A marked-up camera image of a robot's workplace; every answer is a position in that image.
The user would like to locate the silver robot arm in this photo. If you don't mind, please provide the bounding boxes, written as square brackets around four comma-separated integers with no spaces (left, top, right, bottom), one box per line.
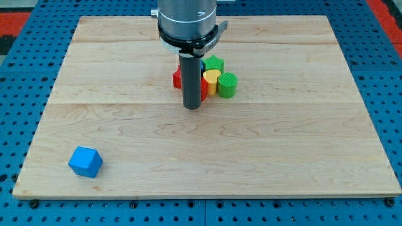
[151,0,220,57]

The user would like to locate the red block right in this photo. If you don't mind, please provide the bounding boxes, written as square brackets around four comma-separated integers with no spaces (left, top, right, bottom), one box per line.
[200,77,208,102]

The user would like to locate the red block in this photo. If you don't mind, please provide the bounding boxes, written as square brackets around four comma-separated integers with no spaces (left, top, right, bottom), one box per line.
[200,77,208,102]
[172,65,182,90]

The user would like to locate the yellow heart block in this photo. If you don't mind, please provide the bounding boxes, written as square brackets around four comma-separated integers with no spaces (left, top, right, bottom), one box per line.
[203,69,221,95]

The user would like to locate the green cylinder block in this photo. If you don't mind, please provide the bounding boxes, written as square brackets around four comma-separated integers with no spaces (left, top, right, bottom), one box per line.
[217,72,238,99]

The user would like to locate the red block left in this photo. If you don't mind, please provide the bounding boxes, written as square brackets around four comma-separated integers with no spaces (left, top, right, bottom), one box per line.
[172,65,182,90]

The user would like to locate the green star block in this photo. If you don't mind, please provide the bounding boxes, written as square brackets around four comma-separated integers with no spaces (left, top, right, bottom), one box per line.
[202,55,225,73]

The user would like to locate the small blue block behind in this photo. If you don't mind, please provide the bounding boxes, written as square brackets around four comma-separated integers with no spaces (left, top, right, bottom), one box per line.
[200,59,205,75]

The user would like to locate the wooden board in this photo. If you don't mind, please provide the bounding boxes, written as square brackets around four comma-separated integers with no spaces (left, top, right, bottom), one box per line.
[13,16,401,200]

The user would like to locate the blue cube block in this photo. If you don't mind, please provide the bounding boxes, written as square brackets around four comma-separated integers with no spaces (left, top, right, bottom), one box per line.
[68,146,103,178]

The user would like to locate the black clamp ring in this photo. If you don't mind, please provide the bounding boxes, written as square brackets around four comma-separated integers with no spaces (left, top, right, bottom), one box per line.
[157,20,229,58]

